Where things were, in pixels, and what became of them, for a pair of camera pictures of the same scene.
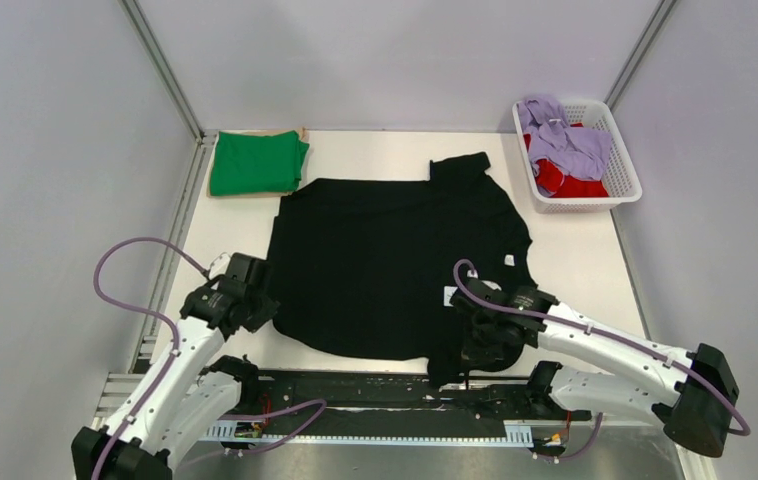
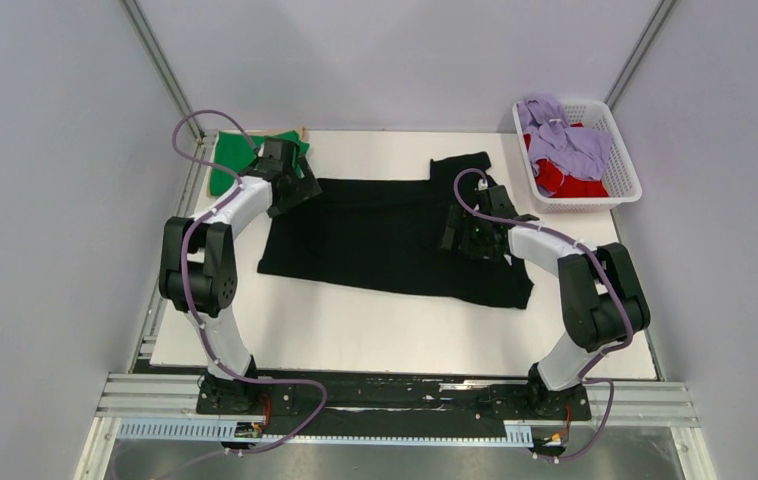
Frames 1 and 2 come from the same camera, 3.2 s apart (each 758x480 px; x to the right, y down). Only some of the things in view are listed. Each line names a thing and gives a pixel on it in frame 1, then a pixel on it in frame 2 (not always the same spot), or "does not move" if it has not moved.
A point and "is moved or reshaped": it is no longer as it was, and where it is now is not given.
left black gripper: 266,312 → 305,187
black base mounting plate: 373,397 does not move
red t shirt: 552,177 does not move
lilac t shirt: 579,152 does not move
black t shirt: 365,269 is moved or reshaped
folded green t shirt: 247,163 does not move
